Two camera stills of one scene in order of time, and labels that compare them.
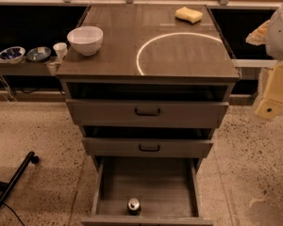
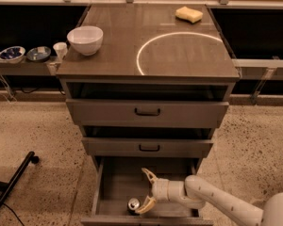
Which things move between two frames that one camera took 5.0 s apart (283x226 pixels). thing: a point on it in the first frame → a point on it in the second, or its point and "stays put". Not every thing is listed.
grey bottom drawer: (169, 188) stays put
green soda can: (134, 206) stays put
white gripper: (280, 37) → (160, 189)
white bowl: (87, 40) stays put
